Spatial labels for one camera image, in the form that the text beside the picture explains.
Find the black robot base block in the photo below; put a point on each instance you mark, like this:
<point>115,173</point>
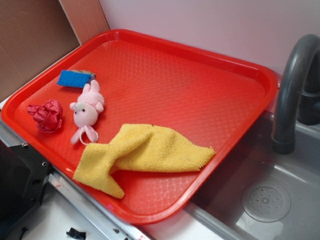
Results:
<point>24,174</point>

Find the yellow microfiber cloth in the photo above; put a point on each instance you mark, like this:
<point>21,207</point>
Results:
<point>139,148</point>

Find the red plastic tray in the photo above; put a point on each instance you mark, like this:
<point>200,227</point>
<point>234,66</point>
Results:
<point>209,98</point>

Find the pink plush bunny toy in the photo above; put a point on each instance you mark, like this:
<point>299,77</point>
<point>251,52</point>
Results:
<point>86,110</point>

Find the blue sponge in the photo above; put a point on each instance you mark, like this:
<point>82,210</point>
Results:
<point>75,78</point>

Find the crumpled red paper ball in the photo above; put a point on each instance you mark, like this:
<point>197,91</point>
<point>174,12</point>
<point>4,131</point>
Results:
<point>48,117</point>

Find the grey plastic sink basin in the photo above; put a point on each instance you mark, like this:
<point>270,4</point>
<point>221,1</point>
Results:
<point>217,204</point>

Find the round sink drain cover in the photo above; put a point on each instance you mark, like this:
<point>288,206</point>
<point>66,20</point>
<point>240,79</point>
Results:
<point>266,203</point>

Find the grey curved faucet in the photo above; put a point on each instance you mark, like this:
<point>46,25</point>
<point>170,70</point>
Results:
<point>299,94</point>

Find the black tape scrap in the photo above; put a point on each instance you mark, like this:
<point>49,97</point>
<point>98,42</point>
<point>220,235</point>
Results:
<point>75,234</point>

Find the brown cardboard panel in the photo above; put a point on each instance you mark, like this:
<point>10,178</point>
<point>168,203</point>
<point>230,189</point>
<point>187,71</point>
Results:
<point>34,34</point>

